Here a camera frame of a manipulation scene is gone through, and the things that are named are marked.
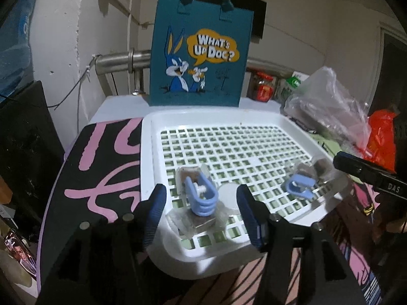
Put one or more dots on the blue cartoon rabbit tote bag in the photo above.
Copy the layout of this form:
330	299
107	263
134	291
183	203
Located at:
203	22

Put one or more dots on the clear plastic bag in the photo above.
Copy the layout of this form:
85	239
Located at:
327	101

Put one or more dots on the black wall screen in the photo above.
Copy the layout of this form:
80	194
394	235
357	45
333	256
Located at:
258	16

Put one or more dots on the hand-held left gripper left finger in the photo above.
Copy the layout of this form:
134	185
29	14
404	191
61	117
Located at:
152	216

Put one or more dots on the light blue clip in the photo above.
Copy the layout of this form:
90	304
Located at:
295	188
203	206

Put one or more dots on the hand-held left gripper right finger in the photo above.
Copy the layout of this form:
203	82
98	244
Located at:
251	217

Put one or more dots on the blue water jug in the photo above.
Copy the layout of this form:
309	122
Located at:
16	38

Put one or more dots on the dark door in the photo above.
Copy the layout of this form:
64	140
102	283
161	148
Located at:
394	70

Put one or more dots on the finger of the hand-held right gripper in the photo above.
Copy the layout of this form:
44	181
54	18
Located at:
356	166

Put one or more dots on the red plastic bag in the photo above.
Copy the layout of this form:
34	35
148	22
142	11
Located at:
381	136

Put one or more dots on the green and white carton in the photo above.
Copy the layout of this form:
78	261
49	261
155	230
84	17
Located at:
295	81

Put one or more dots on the red labelled glass jar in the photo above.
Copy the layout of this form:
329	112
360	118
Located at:
264	89

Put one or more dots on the black monitor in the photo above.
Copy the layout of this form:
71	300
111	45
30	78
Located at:
25	149

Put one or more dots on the white slotted plastic tray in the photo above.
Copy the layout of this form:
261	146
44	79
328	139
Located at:
149	165

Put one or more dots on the metal rail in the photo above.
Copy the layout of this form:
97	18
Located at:
114	59

